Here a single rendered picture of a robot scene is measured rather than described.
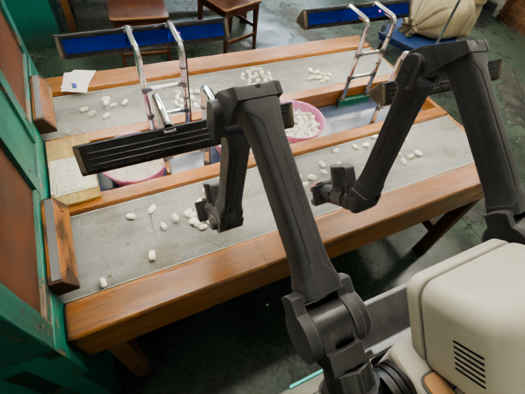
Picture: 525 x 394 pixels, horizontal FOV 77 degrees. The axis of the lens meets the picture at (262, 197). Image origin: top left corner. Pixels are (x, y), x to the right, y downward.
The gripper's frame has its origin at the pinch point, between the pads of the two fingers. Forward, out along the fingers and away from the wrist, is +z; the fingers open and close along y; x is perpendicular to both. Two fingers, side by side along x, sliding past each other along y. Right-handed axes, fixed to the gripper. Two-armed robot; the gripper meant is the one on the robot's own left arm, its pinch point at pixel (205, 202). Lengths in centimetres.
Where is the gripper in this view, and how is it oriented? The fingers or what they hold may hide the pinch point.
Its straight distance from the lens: 113.1
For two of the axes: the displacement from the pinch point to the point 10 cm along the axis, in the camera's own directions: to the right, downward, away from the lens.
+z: -3.9, -1.7, 9.1
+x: 1.9, 9.5, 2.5
